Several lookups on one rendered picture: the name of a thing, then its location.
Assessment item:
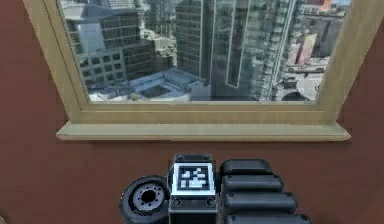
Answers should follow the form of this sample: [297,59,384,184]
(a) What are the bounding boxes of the window with pale wooden frame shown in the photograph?
[22,0,384,142]

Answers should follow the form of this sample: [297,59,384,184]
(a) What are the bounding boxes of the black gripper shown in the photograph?
[119,175,172,224]

